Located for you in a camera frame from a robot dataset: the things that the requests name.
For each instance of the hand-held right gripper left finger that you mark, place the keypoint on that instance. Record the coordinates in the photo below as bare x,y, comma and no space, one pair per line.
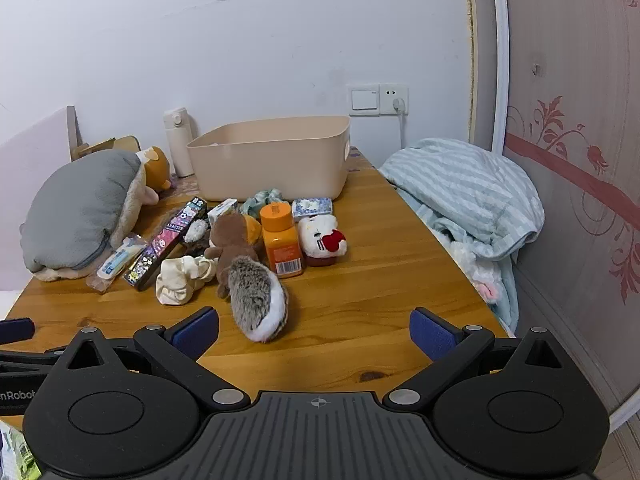
197,334

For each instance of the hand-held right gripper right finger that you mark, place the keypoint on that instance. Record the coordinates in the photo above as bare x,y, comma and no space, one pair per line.
430,334

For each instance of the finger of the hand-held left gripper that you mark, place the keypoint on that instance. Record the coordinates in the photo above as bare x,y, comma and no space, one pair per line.
25,362
15,329

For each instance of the brown squirrel plush toy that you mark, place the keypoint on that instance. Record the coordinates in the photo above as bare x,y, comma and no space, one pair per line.
255,285

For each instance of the beige plastic container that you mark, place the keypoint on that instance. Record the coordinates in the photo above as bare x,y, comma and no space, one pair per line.
270,170

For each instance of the cream cloth pouch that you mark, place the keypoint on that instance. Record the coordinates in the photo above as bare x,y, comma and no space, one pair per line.
175,285

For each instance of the green white packet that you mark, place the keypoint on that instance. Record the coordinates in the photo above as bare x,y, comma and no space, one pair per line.
17,452

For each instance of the white pink fluffy blanket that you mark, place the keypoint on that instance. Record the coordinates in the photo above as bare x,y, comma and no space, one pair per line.
467,265

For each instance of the long black printed box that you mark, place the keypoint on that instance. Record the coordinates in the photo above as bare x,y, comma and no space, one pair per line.
165,240

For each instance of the brown furry scrunchie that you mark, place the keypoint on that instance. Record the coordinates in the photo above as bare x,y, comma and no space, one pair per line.
196,232

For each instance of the toothpaste in clear bag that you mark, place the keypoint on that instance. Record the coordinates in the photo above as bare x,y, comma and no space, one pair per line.
115,262

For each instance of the orange bottle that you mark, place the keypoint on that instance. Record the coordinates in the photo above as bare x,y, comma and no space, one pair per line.
281,247

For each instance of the tall blue white tissue packet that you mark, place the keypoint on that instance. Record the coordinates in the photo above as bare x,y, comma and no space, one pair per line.
222,210

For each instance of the grey turtle plush pillow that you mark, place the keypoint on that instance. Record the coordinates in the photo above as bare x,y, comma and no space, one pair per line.
75,205

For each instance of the green checked scrunchie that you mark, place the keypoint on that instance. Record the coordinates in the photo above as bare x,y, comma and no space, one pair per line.
254,202

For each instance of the white cat plush red bow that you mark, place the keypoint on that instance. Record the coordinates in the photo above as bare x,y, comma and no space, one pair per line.
317,235

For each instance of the striped light blue blanket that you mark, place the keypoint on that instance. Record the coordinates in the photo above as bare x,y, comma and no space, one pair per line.
460,185

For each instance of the orange bear plush toy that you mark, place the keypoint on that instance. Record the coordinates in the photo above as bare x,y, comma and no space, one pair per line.
158,167

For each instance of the white thermos bottle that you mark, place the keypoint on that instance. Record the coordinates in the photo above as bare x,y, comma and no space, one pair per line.
179,145

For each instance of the pink board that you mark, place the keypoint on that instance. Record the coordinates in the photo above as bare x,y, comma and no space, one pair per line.
35,135

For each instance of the brown cardboard box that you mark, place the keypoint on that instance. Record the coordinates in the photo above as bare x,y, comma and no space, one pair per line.
119,142

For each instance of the floral patterned wardrobe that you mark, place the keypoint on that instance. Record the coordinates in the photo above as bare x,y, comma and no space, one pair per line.
565,110

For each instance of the small wardrobe hook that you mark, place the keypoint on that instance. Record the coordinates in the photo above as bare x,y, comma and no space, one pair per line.
537,69

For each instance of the white wall switch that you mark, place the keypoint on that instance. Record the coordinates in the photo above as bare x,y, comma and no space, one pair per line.
364,100

